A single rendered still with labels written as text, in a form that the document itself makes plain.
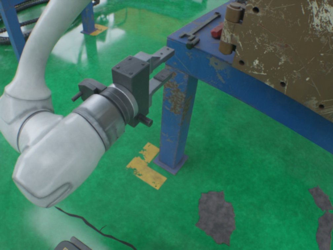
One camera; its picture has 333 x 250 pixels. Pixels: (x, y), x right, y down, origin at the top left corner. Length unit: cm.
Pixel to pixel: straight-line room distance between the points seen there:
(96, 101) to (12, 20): 132
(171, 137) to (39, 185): 66
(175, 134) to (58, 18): 64
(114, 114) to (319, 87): 39
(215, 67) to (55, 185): 47
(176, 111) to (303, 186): 80
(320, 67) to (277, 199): 81
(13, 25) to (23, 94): 125
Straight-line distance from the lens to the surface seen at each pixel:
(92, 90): 44
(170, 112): 82
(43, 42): 41
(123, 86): 42
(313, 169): 139
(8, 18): 163
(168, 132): 90
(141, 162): 111
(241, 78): 60
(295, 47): 47
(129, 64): 42
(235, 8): 47
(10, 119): 44
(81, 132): 35
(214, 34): 67
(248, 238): 105
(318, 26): 45
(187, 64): 66
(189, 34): 66
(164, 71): 55
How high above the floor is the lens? 95
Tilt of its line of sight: 50 degrees down
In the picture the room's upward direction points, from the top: 5 degrees clockwise
